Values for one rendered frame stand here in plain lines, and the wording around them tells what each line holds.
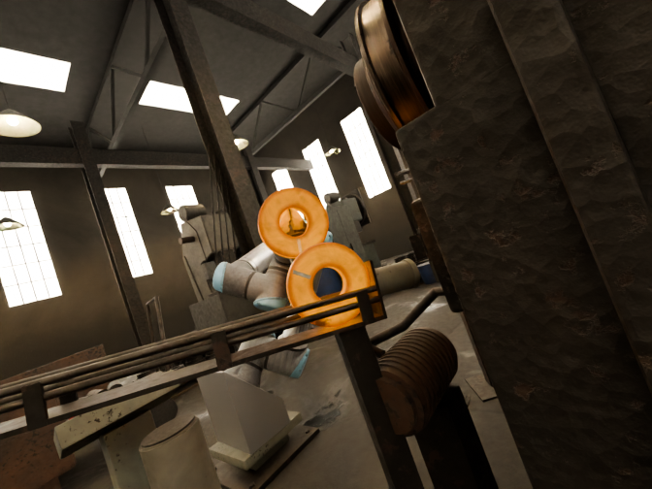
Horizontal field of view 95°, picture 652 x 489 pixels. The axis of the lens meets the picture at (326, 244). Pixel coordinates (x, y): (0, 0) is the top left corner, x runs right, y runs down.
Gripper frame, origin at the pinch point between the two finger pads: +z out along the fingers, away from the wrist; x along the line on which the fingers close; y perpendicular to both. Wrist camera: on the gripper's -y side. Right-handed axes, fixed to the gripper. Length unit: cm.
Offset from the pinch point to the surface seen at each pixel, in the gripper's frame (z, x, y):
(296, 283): 7.1, -5.2, -16.8
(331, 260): 7.6, 2.2, -15.2
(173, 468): -17, -39, -37
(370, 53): 16.7, 26.8, 22.8
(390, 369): 3.0, 5.1, -36.3
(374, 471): -66, 4, -71
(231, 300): -296, -46, 69
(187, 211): -493, -93, 330
